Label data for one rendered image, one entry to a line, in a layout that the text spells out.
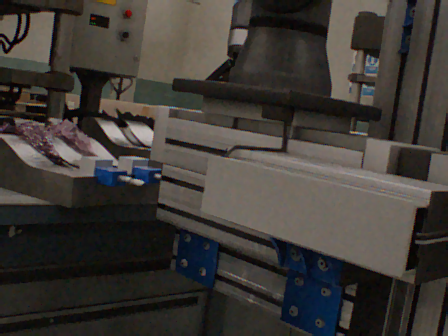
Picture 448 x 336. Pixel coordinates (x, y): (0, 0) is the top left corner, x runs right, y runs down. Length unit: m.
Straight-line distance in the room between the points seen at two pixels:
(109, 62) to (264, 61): 1.41
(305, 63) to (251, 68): 0.07
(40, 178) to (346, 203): 0.64
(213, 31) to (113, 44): 8.11
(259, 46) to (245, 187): 0.25
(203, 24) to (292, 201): 9.89
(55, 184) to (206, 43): 9.34
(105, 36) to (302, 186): 1.64
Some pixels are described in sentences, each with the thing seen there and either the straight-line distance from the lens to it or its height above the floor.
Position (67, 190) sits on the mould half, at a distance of 1.02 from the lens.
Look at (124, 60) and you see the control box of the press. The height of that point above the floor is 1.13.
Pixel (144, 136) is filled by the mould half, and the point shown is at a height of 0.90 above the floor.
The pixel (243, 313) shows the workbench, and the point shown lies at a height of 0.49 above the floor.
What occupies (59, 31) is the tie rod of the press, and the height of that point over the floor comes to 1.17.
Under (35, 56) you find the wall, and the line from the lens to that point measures 8.87.
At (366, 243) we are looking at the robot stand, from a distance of 0.54.
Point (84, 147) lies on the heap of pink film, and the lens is 1.23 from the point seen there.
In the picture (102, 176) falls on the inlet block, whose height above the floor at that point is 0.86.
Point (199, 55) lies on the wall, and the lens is 10.38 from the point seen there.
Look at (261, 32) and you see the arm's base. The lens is 0.82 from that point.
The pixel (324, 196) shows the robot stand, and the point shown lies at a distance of 0.57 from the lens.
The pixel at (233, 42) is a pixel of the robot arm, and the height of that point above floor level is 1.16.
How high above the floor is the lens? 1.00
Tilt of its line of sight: 6 degrees down
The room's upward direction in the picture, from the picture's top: 8 degrees clockwise
